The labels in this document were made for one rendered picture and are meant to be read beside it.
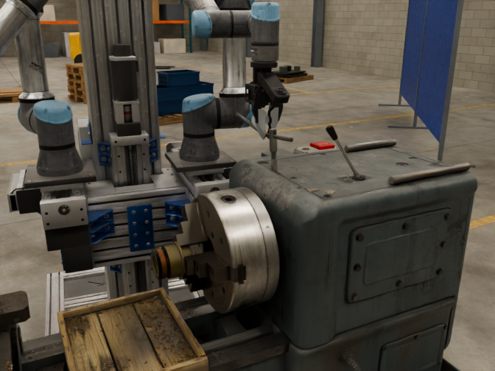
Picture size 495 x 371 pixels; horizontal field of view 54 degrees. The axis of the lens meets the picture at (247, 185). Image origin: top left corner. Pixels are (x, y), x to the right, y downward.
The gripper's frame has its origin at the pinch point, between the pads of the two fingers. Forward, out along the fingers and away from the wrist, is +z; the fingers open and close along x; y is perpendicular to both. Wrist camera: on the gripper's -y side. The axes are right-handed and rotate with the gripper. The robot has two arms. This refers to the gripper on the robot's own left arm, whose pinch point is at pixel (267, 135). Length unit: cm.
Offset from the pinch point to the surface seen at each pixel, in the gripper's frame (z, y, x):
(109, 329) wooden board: 46, -6, 49
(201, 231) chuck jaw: 20.8, -10.5, 24.7
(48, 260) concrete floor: 135, 226, 54
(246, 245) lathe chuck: 19.1, -26.0, 19.3
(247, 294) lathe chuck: 31.6, -27.0, 19.5
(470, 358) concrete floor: 135, 17, -130
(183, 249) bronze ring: 23.6, -13.0, 30.7
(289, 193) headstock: 10.1, -21.1, 5.1
